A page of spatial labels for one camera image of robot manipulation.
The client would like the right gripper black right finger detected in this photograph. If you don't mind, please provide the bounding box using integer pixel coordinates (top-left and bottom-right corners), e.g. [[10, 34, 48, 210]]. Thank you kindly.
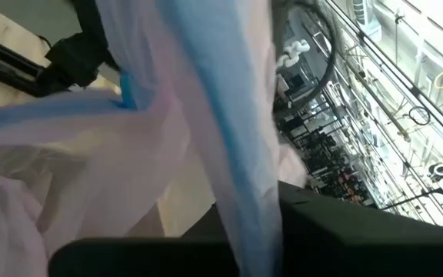
[[278, 179, 443, 277]]

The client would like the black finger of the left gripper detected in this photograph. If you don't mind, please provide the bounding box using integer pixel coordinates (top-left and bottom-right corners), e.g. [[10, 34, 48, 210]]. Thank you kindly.
[[70, 0, 121, 72]]

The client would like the black corrugated hose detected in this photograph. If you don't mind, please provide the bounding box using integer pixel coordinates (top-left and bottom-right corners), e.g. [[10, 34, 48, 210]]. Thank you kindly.
[[282, 0, 338, 113]]

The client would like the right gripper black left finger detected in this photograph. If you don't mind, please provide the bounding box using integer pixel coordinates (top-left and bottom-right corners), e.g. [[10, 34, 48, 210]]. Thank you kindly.
[[48, 202, 241, 277]]

